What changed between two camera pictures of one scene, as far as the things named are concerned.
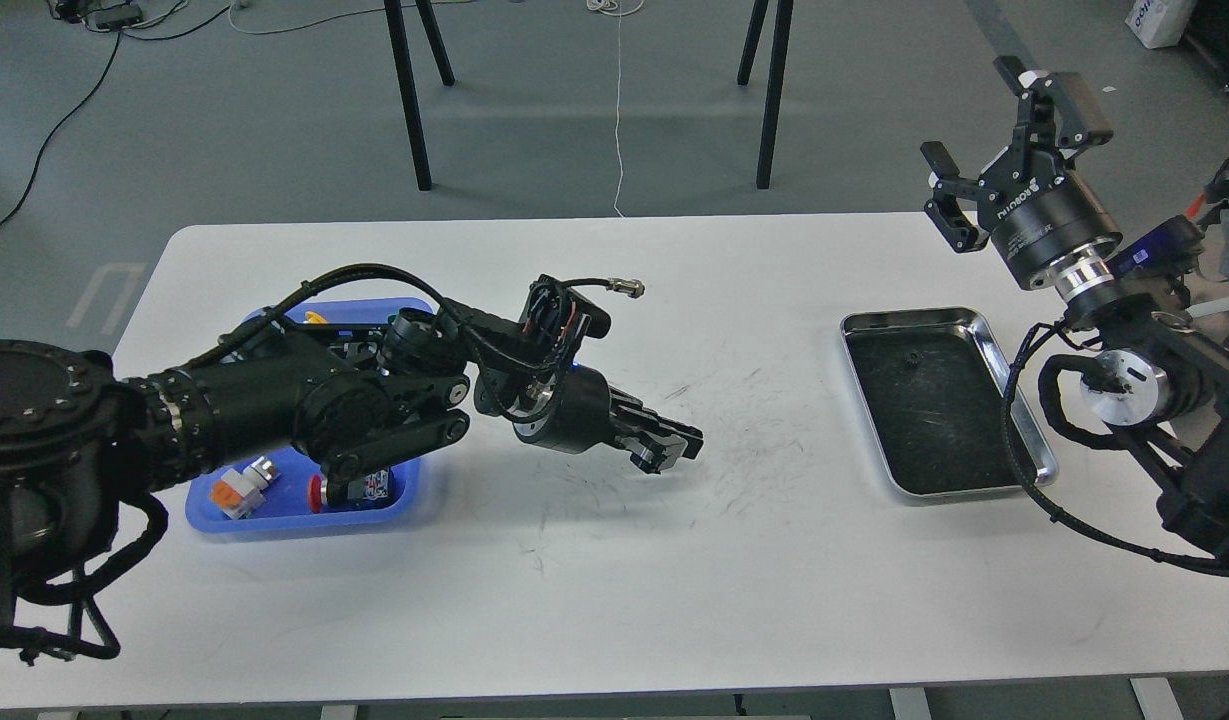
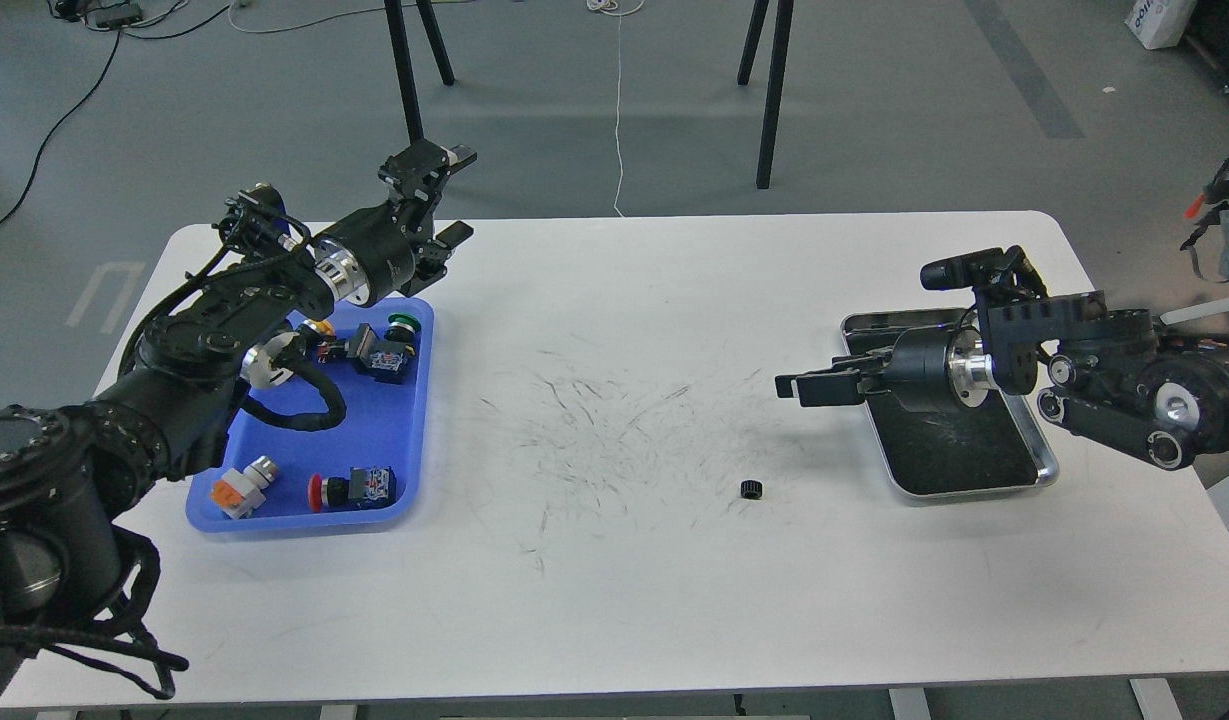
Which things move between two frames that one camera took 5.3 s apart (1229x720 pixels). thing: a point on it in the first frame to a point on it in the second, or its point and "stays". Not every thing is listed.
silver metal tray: x=930 y=385 stays
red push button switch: x=334 y=492 stays
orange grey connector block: x=239 y=495 stays
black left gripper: x=573 y=413 to x=385 y=244
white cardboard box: x=1160 y=23 stays
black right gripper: x=1046 y=222 to x=917 y=375
